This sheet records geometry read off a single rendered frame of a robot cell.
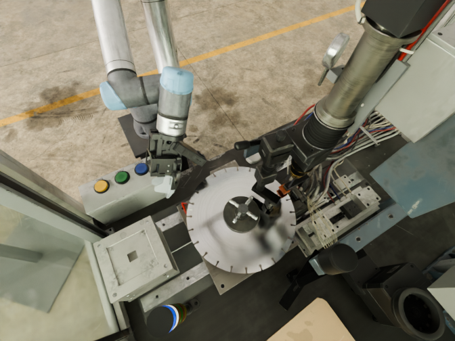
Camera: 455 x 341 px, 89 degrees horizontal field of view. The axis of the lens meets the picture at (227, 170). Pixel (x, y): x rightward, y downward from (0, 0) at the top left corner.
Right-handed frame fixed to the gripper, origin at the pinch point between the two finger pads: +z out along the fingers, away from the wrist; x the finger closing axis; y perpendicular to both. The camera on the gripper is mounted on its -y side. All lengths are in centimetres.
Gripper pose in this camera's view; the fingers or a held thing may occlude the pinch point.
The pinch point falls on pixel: (170, 193)
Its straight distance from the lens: 73.2
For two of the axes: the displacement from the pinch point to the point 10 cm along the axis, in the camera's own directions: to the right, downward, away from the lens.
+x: 4.5, 5.0, -7.4
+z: -2.3, 8.7, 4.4
